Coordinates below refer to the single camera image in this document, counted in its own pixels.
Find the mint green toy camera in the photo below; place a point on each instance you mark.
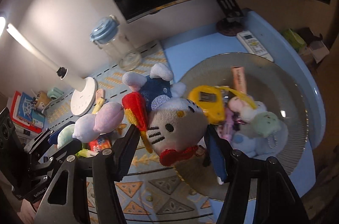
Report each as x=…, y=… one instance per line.
x=54, y=93

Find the white remote control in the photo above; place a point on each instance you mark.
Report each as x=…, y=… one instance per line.
x=254, y=43

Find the round wooden coaster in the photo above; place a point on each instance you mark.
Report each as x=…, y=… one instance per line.
x=229, y=29

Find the yellow handheld gadget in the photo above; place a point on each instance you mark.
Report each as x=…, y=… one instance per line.
x=204, y=107

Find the lilac white green dango plush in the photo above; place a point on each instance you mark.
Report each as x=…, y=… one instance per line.
x=106, y=118

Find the blue patterned mat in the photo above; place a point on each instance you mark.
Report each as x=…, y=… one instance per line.
x=159, y=187

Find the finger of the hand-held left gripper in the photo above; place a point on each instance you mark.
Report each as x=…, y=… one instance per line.
x=70, y=147
x=59, y=133

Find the white desk lamp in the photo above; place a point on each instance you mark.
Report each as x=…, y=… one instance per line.
x=84, y=99

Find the person's left forearm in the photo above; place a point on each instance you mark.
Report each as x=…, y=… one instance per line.
x=26, y=210

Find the pink cosmetic tube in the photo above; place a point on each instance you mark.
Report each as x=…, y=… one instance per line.
x=239, y=79

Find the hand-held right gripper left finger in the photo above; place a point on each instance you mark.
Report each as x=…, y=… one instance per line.
x=129, y=144

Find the white cardboard box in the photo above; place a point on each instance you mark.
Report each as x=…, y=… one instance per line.
x=319, y=50

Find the brown ribbed glass plate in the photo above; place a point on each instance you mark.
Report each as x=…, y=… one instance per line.
x=280, y=80

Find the red patterned toy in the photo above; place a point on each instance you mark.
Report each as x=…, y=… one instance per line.
x=99, y=145

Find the white cat plush toy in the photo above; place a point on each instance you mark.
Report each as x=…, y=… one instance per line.
x=174, y=128

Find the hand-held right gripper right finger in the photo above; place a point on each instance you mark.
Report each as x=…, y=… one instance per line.
x=215, y=157

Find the pink white green face plush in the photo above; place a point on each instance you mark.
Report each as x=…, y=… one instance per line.
x=266, y=122

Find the blue illustrated book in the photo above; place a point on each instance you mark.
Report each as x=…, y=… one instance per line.
x=26, y=110

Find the small brown pen cup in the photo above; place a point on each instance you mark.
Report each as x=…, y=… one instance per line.
x=42, y=100

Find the light blue plush toy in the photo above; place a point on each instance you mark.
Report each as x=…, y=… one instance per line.
x=246, y=145

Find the clear water bottle blue lid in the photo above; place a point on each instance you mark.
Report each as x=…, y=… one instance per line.
x=116, y=46

